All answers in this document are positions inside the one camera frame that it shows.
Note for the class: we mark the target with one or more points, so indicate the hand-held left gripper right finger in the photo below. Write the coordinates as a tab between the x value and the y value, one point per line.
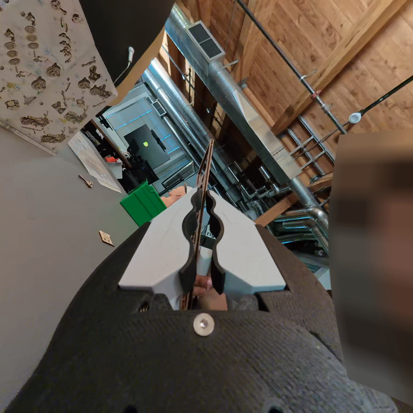
251	255

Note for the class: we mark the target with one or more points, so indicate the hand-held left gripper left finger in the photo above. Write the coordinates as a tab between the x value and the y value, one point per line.
155	251

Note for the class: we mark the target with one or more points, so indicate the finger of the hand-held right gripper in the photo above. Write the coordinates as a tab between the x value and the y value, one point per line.
205	261

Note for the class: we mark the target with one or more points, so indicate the wooden sheet with round holes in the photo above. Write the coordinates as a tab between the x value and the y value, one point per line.
206	167

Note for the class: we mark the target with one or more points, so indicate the grey desk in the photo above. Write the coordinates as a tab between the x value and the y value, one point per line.
48	242

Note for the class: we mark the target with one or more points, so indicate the person's right hand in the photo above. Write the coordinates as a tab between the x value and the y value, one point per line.
209	293

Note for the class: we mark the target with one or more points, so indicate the green plastic bin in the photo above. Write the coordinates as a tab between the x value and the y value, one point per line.
142	203

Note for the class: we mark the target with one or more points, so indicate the square wooden piece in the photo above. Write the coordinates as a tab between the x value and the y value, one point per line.
106	238

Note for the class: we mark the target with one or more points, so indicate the key-shaped wooden piece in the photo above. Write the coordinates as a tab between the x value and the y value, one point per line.
85	181

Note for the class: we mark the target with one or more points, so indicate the small orange object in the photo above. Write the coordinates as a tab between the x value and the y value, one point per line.
112	159

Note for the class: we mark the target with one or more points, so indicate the clear plastic bag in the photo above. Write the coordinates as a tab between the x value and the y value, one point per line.
93	161

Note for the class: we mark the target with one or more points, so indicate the printed instruction booklet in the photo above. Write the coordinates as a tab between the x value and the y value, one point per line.
48	64

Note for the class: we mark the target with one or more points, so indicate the tan edged panel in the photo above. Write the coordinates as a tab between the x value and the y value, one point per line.
129	25

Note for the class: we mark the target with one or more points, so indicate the black wall screen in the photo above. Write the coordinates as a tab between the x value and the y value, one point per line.
145	151

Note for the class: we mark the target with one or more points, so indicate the large metal air duct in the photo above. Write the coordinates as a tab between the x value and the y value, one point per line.
258	129

